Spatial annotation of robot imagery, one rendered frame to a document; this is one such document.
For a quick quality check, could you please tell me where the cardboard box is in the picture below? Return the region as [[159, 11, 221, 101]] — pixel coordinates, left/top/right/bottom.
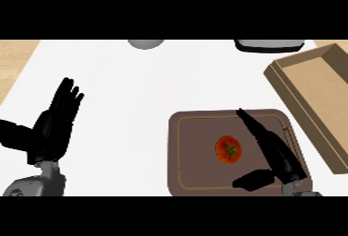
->
[[262, 42, 348, 175]]

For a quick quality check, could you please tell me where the grey and black appliance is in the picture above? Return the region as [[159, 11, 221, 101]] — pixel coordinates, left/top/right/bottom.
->
[[233, 39, 305, 53]]

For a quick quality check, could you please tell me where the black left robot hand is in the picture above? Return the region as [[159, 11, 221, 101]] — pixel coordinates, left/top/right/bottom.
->
[[0, 77, 85, 166]]

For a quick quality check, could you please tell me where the brown tray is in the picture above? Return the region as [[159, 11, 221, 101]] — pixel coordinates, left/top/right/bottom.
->
[[166, 108, 314, 197]]

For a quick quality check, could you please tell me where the grey round object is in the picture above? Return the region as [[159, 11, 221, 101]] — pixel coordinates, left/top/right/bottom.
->
[[126, 39, 165, 51]]

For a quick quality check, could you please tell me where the red tomato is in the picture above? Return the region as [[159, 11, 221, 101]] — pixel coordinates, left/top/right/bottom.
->
[[213, 135, 243, 165]]

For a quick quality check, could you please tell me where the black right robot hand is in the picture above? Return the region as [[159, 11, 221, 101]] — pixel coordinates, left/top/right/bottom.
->
[[231, 107, 309, 192]]

